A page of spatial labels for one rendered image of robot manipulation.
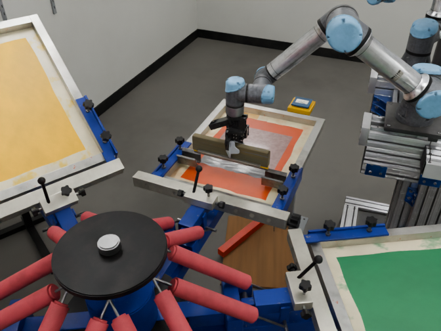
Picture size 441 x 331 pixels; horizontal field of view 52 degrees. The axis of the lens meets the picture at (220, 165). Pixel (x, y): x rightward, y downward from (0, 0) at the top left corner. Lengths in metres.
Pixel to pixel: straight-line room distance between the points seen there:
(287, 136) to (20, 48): 1.32
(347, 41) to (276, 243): 1.74
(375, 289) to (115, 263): 0.90
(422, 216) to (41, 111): 1.88
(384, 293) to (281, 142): 0.95
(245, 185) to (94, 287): 1.01
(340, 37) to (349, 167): 2.29
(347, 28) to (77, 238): 1.08
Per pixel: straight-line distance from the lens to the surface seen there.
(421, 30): 2.37
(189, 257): 1.39
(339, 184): 3.63
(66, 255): 1.31
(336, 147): 4.04
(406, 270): 1.80
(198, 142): 2.02
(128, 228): 1.34
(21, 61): 2.21
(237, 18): 5.90
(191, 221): 1.74
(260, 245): 3.05
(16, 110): 2.07
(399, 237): 1.88
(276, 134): 2.37
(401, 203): 2.55
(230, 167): 2.12
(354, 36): 1.64
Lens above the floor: 2.24
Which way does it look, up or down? 37 degrees down
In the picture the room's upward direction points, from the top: 1 degrees counter-clockwise
